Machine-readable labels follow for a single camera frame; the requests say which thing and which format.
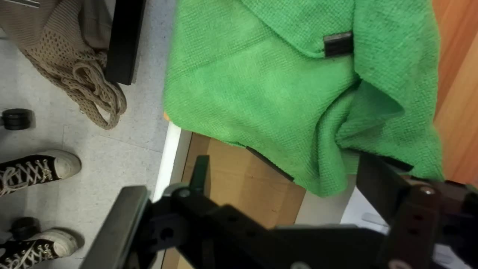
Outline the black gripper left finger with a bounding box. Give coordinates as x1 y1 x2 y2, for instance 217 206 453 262
139 153 281 269

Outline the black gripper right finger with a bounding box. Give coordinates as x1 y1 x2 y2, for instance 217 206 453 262
357 153 478 269

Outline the green microfibre towel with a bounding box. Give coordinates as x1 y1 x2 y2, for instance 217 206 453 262
163 0 446 197

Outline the black white canvas sneaker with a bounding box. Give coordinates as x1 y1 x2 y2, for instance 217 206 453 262
0 227 87 269
0 149 84 198

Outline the black chair caster wheel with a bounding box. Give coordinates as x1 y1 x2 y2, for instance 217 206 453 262
0 107 36 131
9 215 42 240

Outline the beige mesh bag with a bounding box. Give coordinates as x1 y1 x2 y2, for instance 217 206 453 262
0 0 129 131

